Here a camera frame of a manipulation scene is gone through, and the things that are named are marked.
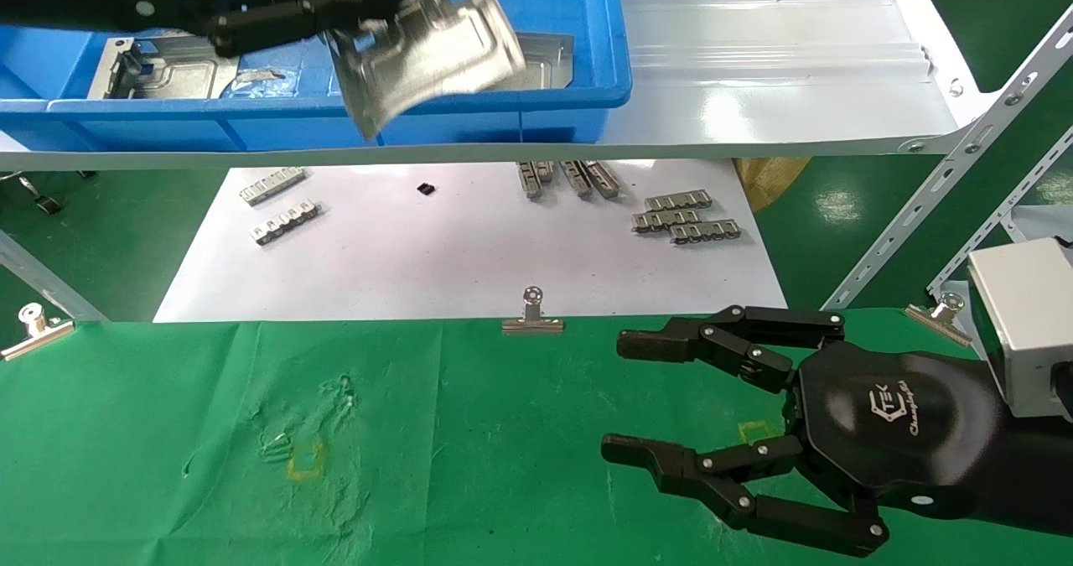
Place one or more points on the green table cloth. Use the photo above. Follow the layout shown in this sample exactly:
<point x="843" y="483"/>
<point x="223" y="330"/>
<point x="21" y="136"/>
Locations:
<point x="461" y="465"/>

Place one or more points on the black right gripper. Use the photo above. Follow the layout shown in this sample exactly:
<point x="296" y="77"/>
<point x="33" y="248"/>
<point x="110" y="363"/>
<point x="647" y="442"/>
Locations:
<point x="888" y="415"/>

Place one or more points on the blue plastic bin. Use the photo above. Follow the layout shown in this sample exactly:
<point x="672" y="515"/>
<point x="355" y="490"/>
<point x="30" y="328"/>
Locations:
<point x="251" y="126"/>

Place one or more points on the stamped metal plate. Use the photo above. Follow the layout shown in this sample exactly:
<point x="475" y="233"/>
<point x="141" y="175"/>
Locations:
<point x="549" y="59"/>
<point x="176" y="75"/>
<point x="436" y="54"/>

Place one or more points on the clear plastic wrap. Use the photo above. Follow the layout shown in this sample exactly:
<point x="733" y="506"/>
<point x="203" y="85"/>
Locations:
<point x="256" y="84"/>

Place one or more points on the tiny black plastic piece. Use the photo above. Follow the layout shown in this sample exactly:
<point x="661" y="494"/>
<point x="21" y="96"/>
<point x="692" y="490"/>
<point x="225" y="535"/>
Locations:
<point x="426" y="189"/>

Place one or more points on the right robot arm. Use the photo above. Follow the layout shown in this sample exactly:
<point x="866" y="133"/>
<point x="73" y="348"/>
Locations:
<point x="1044" y="465"/>

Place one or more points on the white perforated metal rack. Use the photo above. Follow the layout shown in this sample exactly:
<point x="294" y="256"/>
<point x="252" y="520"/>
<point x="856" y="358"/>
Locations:
<point x="977" y="239"/>

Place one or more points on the small slotted metal bracket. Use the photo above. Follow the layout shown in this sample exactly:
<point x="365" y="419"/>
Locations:
<point x="602" y="179"/>
<point x="285" y="223"/>
<point x="528" y="180"/>
<point x="577" y="178"/>
<point x="706" y="231"/>
<point x="666" y="219"/>
<point x="272" y="186"/>
<point x="677" y="201"/>
<point x="546" y="170"/>

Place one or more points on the black swivel stool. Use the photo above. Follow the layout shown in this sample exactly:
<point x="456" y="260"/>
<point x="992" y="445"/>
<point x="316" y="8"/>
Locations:
<point x="46" y="204"/>

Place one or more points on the silver binder clip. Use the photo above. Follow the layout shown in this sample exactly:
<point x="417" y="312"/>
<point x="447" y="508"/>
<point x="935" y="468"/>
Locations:
<point x="532" y="325"/>
<point x="939" y="321"/>
<point x="33" y="321"/>

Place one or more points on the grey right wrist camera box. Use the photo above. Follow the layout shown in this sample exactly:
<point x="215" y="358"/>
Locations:
<point x="1023" y="323"/>

